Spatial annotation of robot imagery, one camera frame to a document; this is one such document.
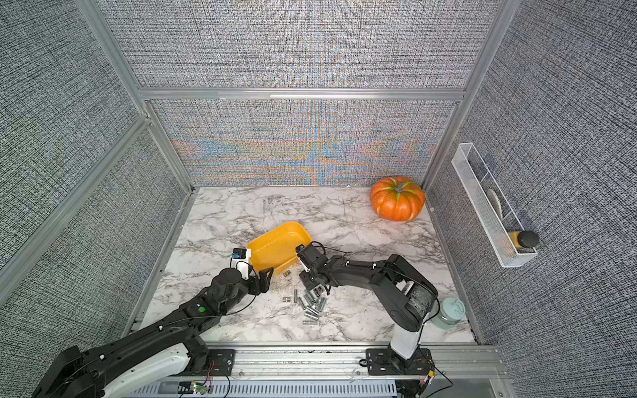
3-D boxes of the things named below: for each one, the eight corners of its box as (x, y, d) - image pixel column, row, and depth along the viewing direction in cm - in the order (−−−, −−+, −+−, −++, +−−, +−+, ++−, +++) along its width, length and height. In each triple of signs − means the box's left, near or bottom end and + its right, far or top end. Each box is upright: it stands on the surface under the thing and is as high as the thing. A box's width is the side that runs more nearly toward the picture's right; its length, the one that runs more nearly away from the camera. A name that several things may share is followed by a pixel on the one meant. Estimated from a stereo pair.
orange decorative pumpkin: (374, 226, 107) (380, 208, 97) (368, 195, 119) (373, 176, 109) (419, 226, 107) (430, 207, 97) (409, 195, 119) (417, 176, 109)
